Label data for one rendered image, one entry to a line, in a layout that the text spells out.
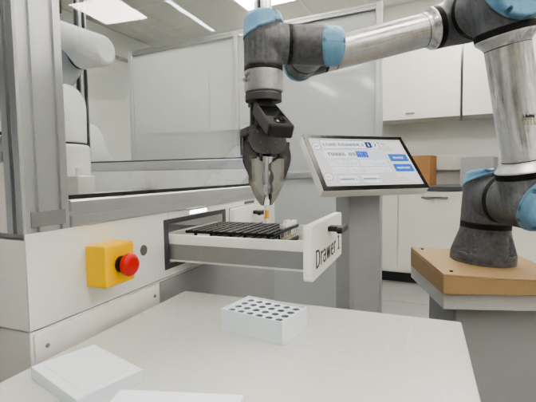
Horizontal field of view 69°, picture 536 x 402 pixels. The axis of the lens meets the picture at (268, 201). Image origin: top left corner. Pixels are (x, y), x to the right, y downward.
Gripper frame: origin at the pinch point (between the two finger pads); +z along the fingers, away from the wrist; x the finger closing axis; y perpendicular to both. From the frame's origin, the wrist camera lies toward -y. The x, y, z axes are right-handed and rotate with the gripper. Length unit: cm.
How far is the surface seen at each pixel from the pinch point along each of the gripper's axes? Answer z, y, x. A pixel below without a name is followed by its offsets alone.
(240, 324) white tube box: 20.2, -9.4, 7.8
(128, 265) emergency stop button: 10.5, -2.3, 25.5
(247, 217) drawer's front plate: 8.7, 48.0, -8.5
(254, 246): 10.1, 5.9, 1.1
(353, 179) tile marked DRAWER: -3, 73, -60
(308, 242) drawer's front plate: 8.4, -3.3, -7.1
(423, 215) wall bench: 33, 220, -216
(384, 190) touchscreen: 2, 70, -74
